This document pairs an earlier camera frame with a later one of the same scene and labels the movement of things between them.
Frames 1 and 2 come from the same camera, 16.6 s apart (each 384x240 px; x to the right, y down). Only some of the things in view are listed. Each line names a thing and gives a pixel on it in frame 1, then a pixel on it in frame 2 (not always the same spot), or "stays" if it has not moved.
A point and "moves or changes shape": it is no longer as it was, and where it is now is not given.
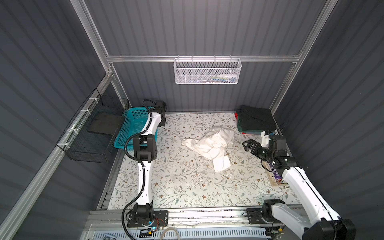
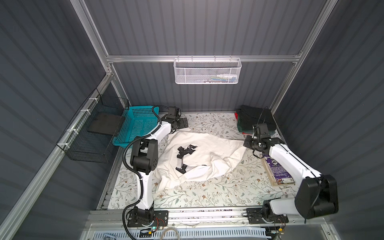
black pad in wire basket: (106, 123) stays
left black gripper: (161, 124) to (181, 125)
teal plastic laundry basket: (135, 120) stays
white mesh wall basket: (207, 71) stays
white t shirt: (213, 146) moves or changes shape
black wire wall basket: (91, 136) stays
